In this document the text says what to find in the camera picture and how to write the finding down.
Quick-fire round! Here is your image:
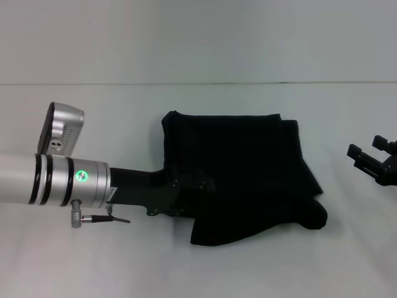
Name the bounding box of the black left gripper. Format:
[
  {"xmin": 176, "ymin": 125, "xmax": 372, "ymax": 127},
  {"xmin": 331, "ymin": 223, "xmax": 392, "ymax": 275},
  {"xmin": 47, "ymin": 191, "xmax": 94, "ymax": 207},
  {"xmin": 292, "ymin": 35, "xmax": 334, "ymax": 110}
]
[{"xmin": 107, "ymin": 166, "xmax": 217, "ymax": 217}]

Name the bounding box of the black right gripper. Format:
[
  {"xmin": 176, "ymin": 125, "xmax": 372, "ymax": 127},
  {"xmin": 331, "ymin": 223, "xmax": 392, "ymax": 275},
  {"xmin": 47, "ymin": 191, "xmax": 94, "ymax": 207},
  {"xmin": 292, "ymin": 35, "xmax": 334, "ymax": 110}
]
[{"xmin": 346, "ymin": 134, "xmax": 397, "ymax": 187}]

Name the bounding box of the black t-shirt with FREE print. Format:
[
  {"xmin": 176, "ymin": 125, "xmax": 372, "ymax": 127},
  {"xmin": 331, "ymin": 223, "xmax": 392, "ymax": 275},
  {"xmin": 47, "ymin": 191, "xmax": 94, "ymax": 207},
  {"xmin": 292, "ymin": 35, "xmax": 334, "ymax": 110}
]
[{"xmin": 161, "ymin": 109, "xmax": 329, "ymax": 246}]

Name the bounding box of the left arm connector cable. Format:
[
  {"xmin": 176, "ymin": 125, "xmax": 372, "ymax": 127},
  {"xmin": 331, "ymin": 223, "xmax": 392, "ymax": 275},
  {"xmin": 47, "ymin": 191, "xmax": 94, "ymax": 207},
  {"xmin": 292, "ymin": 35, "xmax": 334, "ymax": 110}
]
[{"xmin": 70, "ymin": 199, "xmax": 132, "ymax": 229}]

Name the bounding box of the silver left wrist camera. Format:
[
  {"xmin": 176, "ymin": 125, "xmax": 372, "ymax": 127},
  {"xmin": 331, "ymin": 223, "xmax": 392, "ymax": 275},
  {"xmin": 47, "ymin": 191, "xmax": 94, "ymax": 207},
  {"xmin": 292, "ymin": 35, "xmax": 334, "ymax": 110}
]
[{"xmin": 37, "ymin": 101, "xmax": 86, "ymax": 156}]

